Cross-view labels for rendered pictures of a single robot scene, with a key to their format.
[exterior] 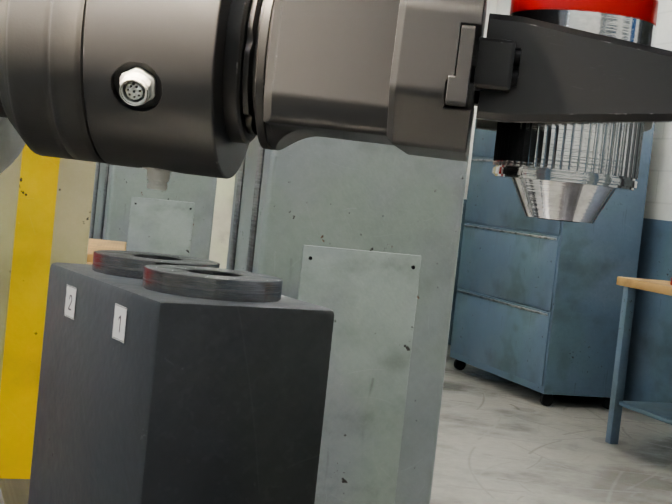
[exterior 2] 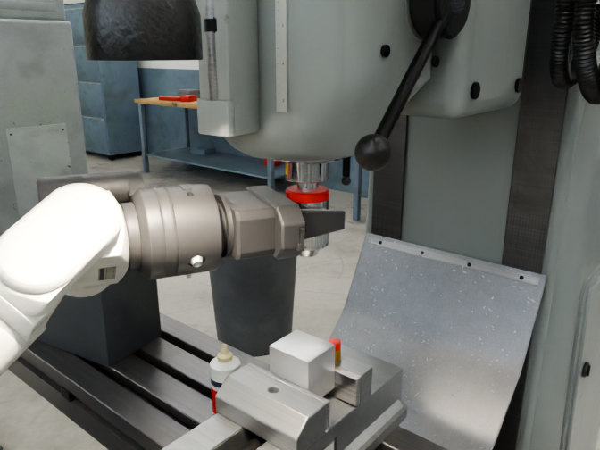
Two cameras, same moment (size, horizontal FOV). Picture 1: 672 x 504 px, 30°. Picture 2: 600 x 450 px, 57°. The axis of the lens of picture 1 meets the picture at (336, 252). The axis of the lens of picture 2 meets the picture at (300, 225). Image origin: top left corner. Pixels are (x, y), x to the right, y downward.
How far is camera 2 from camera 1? 32 cm
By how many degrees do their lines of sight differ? 34
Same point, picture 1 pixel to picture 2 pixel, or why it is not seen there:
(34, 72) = (162, 265)
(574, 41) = (318, 214)
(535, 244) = (89, 87)
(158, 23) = (203, 242)
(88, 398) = not seen: hidden behind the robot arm
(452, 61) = (298, 238)
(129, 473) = (95, 320)
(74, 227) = not seen: outside the picture
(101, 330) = not seen: hidden behind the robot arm
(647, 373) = (153, 137)
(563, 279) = (107, 102)
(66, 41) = (173, 254)
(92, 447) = (64, 310)
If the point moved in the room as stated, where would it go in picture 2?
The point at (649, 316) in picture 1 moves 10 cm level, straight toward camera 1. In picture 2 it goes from (149, 112) to (149, 112)
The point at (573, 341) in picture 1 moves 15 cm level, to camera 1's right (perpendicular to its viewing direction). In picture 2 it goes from (118, 129) to (129, 129)
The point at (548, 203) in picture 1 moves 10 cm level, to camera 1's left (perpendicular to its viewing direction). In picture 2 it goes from (308, 254) to (223, 271)
